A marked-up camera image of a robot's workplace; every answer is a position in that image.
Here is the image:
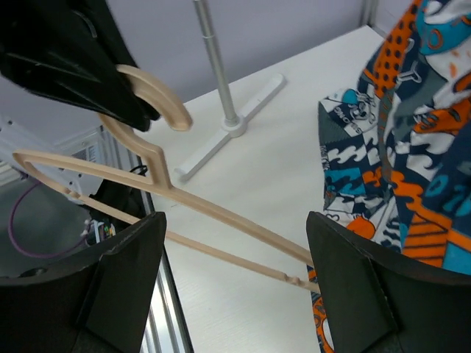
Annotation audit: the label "white clothes rack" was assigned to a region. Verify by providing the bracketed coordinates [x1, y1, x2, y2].
[174, 0, 288, 182]

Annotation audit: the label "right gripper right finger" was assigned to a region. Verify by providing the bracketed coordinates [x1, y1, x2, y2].
[306, 212, 470, 352]

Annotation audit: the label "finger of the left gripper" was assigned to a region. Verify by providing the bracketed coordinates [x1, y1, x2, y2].
[1, 0, 160, 132]

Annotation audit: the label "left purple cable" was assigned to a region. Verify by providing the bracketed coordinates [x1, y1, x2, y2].
[7, 179, 91, 260]

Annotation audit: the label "blue orange patterned shorts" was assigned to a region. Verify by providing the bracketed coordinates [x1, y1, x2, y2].
[308, 1, 470, 352]

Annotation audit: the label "beige wooden hanger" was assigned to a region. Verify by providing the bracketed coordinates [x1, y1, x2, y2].
[12, 64, 321, 294]

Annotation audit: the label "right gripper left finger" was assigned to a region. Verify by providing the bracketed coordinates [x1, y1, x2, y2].
[1, 212, 167, 352]

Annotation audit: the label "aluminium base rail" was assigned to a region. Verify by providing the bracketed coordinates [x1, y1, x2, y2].
[100, 127, 194, 353]

